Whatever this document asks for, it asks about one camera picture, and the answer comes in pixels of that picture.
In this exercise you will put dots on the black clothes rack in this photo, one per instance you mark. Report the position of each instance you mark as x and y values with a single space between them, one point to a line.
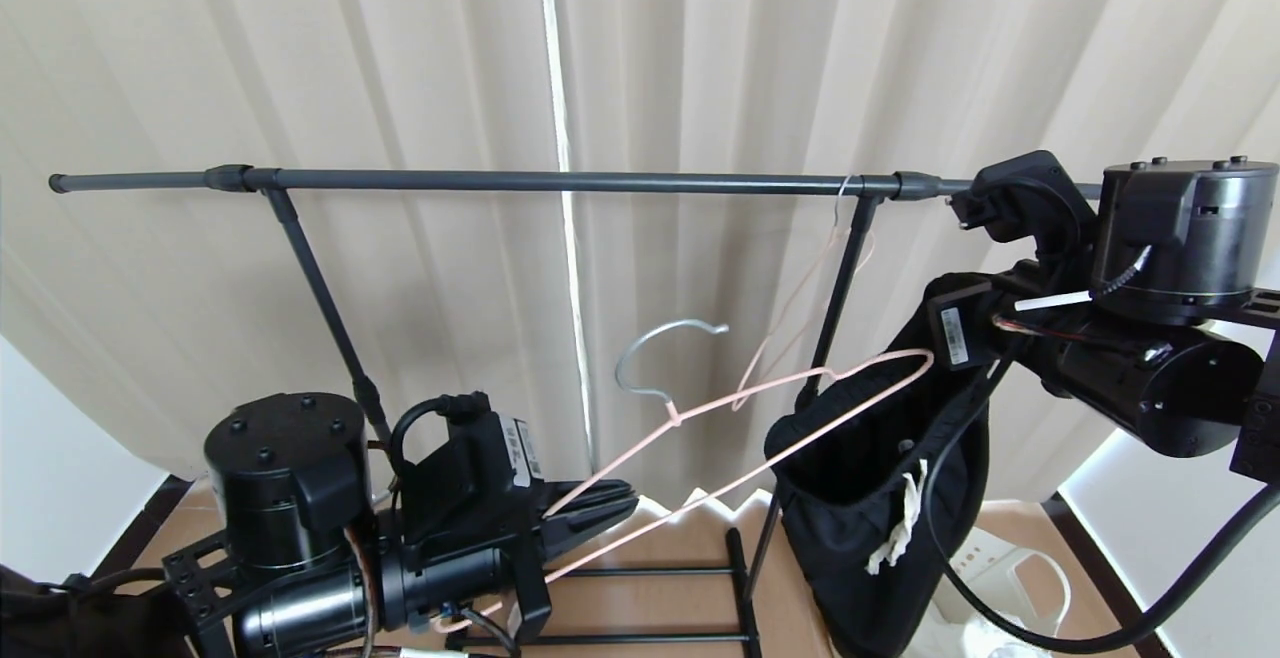
500 181

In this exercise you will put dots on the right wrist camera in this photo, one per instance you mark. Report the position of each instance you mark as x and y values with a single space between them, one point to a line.
1020 193

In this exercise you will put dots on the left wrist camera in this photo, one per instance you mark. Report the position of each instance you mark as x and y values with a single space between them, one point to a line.
470 478

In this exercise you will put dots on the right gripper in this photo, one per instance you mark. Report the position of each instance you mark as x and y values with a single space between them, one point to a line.
950 338

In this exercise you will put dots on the white laundry basket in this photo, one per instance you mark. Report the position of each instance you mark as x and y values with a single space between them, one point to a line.
975 553

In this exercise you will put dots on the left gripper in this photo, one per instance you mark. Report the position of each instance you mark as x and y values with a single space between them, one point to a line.
450 583

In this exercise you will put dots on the black shorts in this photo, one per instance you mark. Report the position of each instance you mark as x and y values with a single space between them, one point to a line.
850 538

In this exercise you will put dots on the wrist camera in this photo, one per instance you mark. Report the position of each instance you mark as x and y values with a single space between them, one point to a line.
470 478
1020 193

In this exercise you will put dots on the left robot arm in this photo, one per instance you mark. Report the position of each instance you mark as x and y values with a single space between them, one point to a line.
285 478

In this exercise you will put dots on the beige curtain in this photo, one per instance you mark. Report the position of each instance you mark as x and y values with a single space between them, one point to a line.
300 58

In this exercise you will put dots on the pink clothes hanger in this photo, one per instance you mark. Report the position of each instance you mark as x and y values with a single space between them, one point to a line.
836 223
672 414

